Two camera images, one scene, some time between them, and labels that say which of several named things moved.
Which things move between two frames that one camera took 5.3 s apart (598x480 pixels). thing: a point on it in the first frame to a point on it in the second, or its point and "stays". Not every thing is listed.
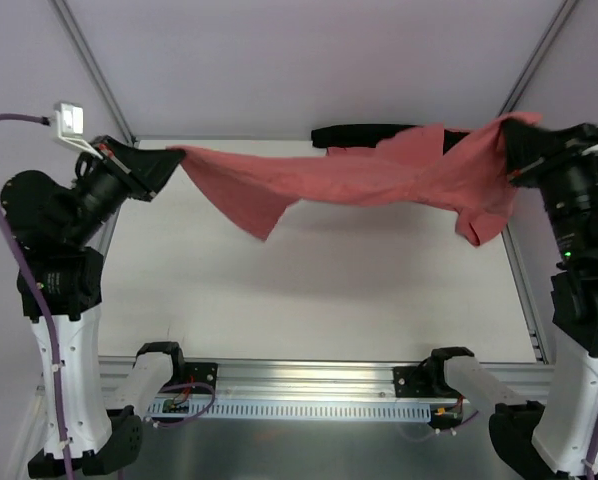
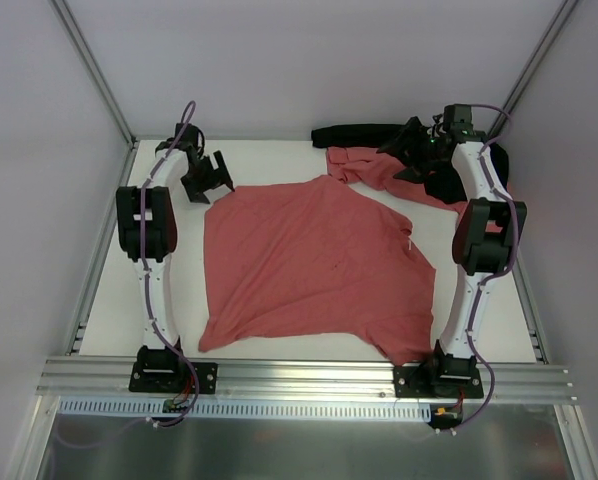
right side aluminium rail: [526, 297] stays
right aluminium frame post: [538, 57] stays
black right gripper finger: [527, 144] to [411, 133]
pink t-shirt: [405, 165] to [314, 259]
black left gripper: [124, 173] to [204, 176]
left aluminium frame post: [82, 44] stays
